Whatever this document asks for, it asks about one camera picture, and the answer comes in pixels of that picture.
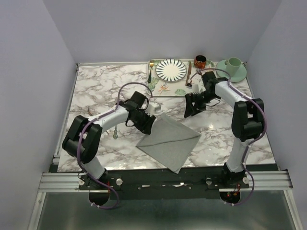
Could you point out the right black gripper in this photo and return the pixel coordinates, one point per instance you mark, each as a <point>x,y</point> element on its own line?
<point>191,98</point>

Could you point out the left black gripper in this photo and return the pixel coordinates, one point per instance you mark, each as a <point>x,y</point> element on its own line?
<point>146,127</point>

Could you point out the grey cloth napkin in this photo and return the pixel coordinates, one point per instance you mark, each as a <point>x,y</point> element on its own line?
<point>170,143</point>

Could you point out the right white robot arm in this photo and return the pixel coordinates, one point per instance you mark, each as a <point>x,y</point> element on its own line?
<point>248,120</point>

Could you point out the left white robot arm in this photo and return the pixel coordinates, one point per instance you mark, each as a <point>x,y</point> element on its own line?
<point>83,138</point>

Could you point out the iridescent gold spoon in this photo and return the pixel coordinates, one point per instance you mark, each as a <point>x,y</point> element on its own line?
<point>115,134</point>

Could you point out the copper knife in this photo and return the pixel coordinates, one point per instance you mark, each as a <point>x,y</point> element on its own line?
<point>188,74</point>

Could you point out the floral serving tray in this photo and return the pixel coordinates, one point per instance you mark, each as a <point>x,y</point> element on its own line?
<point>162,88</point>

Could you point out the striped white plate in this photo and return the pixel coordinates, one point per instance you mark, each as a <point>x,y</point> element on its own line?
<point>171,70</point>

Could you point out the orange black mug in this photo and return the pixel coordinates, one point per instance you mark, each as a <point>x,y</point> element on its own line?
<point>200,62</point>

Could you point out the green cup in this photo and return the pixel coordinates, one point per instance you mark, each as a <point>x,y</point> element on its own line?
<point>232,65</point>

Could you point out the green saucer plate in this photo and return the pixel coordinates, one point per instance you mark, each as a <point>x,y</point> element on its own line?
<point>239,75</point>

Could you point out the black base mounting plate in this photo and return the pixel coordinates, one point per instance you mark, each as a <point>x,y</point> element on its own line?
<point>198,182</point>

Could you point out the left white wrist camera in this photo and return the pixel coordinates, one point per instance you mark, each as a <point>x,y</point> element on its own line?
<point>152,108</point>

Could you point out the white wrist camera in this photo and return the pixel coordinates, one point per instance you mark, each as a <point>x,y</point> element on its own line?
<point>195,89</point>
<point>152,108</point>

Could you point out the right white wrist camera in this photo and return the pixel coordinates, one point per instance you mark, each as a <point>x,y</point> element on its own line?
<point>195,89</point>

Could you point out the gold green-handled fork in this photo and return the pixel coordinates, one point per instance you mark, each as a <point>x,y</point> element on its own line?
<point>150,72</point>

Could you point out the aluminium frame rail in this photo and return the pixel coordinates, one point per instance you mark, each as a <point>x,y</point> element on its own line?
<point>70,182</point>

